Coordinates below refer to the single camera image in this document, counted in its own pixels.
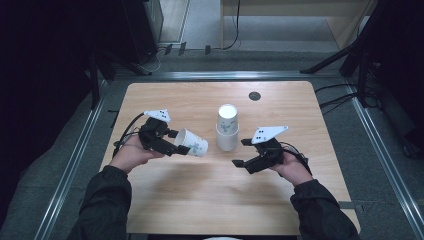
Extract black cabinet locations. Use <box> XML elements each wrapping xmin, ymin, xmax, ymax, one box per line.
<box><xmin>120</xmin><ymin>0</ymin><xmax>165</xmax><ymax>65</ymax></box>

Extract long metal floor rail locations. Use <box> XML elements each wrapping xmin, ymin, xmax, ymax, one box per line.
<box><xmin>33</xmin><ymin>79</ymin><xmax>110</xmax><ymax>240</ymax></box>
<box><xmin>344</xmin><ymin>82</ymin><xmax>424</xmax><ymax>240</ymax></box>
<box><xmin>114</xmin><ymin>70</ymin><xmax>344</xmax><ymax>81</ymax></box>

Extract white floor cable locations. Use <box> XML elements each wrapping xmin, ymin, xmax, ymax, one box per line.
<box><xmin>141</xmin><ymin>45</ymin><xmax>168</xmax><ymax>75</ymax></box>

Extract grey tape strip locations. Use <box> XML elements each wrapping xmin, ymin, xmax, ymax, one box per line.
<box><xmin>337</xmin><ymin>200</ymin><xmax>365</xmax><ymax>213</ymax></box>

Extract black hanging cable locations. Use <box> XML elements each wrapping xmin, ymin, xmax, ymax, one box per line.
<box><xmin>221</xmin><ymin>0</ymin><xmax>242</xmax><ymax>52</ymax></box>

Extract plain white paper cup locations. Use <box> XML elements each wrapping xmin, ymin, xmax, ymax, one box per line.
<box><xmin>215</xmin><ymin>125</ymin><xmax>240</xmax><ymax>152</ymax></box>

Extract black tripod stand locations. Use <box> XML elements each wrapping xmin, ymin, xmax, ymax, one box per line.
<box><xmin>299</xmin><ymin>0</ymin><xmax>394</xmax><ymax>108</ymax></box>

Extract light wooden furniture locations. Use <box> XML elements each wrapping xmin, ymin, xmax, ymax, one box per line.
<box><xmin>219</xmin><ymin>0</ymin><xmax>379</xmax><ymax>50</ymax></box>

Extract black floor cables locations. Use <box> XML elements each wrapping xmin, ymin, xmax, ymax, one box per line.
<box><xmin>314</xmin><ymin>82</ymin><xmax>359</xmax><ymax>117</ymax></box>

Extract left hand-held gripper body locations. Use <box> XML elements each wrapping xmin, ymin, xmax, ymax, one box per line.
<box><xmin>137</xmin><ymin>108</ymin><xmax>172</xmax><ymax>153</ymax></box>

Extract person's left hand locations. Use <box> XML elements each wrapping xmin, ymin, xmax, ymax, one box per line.
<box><xmin>108</xmin><ymin>134</ymin><xmax>166</xmax><ymax>175</ymax></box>

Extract black metal stand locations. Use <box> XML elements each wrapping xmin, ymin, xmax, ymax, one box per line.
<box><xmin>87</xmin><ymin>49</ymin><xmax>153</xmax><ymax>110</ymax></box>

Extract white printed paper cup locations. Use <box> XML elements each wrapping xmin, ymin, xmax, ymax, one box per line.
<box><xmin>216</xmin><ymin>103</ymin><xmax>240</xmax><ymax>134</ymax></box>
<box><xmin>173</xmin><ymin>128</ymin><xmax>210</xmax><ymax>159</ymax></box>

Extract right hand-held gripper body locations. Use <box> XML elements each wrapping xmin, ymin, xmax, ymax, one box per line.
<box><xmin>250</xmin><ymin>125</ymin><xmax>290</xmax><ymax>168</ymax></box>

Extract person's right hand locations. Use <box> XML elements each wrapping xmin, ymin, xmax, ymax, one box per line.
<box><xmin>267</xmin><ymin>151</ymin><xmax>315</xmax><ymax>187</ymax></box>

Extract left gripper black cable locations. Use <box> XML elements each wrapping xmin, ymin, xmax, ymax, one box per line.
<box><xmin>112</xmin><ymin>112</ymin><xmax>146</xmax><ymax>158</ymax></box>

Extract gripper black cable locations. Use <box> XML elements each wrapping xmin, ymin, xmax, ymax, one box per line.
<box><xmin>112</xmin><ymin>112</ymin><xmax>146</xmax><ymax>158</ymax></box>
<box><xmin>279</xmin><ymin>141</ymin><xmax>313</xmax><ymax>177</ymax></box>

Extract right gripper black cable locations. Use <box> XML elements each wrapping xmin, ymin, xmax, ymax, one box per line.
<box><xmin>279</xmin><ymin>141</ymin><xmax>313</xmax><ymax>177</ymax></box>

